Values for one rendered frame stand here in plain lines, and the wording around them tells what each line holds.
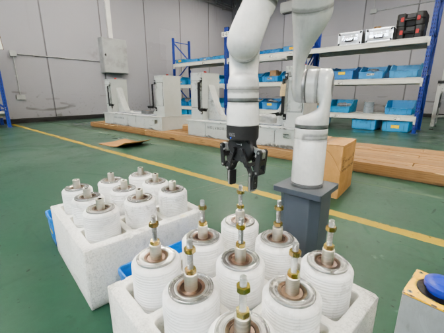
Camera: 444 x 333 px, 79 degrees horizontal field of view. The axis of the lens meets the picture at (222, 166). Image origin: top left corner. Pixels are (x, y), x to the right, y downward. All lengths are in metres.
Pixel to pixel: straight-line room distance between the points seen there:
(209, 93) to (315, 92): 2.56
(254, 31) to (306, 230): 0.54
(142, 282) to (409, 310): 0.42
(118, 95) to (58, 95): 2.25
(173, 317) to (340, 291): 0.29
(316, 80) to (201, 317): 0.60
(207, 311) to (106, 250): 0.41
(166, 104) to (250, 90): 3.21
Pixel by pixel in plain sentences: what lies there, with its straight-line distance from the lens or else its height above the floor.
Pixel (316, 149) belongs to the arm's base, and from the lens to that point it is 0.79.
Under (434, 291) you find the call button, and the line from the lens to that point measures 0.46.
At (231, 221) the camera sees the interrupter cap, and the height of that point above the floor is 0.25.
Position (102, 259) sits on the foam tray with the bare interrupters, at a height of 0.14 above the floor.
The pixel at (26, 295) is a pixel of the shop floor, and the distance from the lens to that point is 1.04.
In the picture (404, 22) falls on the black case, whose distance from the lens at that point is 5.04.
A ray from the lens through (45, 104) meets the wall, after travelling 6.87.
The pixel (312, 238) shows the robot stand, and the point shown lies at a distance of 0.85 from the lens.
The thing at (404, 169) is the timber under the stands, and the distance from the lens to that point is 2.19.
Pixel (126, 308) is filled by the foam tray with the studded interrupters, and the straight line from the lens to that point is 0.59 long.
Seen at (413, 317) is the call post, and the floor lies 0.28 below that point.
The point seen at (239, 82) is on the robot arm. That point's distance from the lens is 0.59.
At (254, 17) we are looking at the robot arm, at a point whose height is 0.71.
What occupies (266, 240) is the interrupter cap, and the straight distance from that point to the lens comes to 0.62.
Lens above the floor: 0.56
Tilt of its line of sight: 15 degrees down
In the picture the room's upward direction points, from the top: straight up
